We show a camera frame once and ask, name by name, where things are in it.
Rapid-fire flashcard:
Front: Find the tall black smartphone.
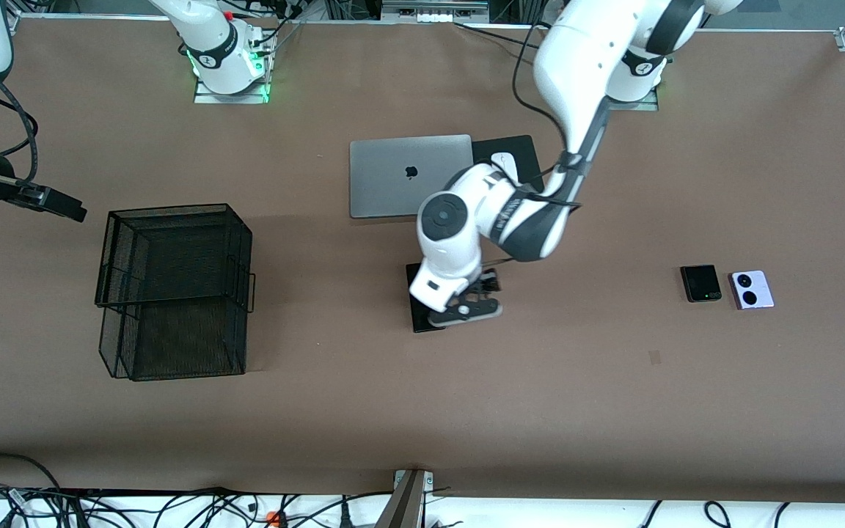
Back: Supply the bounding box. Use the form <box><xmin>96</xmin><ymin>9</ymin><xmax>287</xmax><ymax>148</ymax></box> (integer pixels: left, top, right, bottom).
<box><xmin>406</xmin><ymin>263</ymin><xmax>447</xmax><ymax>334</ymax></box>

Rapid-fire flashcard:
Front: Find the square black phone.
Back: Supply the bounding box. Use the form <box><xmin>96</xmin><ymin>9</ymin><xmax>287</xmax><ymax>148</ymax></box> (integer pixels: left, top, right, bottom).
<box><xmin>680</xmin><ymin>265</ymin><xmax>723</xmax><ymax>304</ymax></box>

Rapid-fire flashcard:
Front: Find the lavender phone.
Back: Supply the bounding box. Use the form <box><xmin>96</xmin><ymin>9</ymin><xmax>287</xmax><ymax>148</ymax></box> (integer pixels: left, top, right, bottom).
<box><xmin>730</xmin><ymin>270</ymin><xmax>775</xmax><ymax>311</ymax></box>

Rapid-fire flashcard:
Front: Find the silver closed laptop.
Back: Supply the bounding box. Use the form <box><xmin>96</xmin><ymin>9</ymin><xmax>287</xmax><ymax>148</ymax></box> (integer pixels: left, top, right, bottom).
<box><xmin>349</xmin><ymin>134</ymin><xmax>480</xmax><ymax>219</ymax></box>

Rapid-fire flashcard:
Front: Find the black mouse pad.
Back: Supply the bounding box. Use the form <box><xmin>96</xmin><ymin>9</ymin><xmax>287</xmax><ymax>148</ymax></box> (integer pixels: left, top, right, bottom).
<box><xmin>471</xmin><ymin>134</ymin><xmax>545</xmax><ymax>193</ymax></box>

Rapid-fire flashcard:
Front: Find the grey power strip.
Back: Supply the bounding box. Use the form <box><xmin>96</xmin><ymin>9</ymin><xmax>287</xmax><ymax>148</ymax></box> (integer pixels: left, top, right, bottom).
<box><xmin>381</xmin><ymin>0</ymin><xmax>488</xmax><ymax>24</ymax></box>

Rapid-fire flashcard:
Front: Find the black wire mesh basket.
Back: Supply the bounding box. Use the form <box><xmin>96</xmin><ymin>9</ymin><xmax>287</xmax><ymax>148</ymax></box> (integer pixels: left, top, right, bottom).
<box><xmin>94</xmin><ymin>203</ymin><xmax>257</xmax><ymax>382</ymax></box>

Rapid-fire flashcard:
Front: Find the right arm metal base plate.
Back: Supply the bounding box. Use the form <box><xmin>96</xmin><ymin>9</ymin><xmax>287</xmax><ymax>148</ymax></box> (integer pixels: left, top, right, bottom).
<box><xmin>194</xmin><ymin>73</ymin><xmax>272</xmax><ymax>105</ymax></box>

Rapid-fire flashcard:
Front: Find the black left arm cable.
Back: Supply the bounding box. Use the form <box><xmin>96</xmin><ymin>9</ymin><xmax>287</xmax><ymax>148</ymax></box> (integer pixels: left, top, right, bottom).
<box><xmin>513</xmin><ymin>21</ymin><xmax>585</xmax><ymax>213</ymax></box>

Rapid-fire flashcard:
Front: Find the grey aluminium camera post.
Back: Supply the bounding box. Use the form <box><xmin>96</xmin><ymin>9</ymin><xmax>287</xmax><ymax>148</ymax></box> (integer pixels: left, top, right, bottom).
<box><xmin>375</xmin><ymin>469</ymin><xmax>436</xmax><ymax>528</ymax></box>

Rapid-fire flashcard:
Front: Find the thick black floor cable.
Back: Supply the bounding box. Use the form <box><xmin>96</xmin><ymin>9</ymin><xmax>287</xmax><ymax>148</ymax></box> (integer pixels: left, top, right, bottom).
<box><xmin>0</xmin><ymin>451</ymin><xmax>65</xmax><ymax>528</ymax></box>

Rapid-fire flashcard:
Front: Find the long black table cable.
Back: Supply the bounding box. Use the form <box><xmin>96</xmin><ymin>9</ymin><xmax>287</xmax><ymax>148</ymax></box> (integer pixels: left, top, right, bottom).
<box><xmin>454</xmin><ymin>21</ymin><xmax>541</xmax><ymax>46</ymax></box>

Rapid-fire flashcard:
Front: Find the black base cable bundle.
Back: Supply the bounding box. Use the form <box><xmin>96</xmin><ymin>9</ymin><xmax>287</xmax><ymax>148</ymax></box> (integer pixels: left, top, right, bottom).
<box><xmin>250</xmin><ymin>0</ymin><xmax>307</xmax><ymax>58</ymax></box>

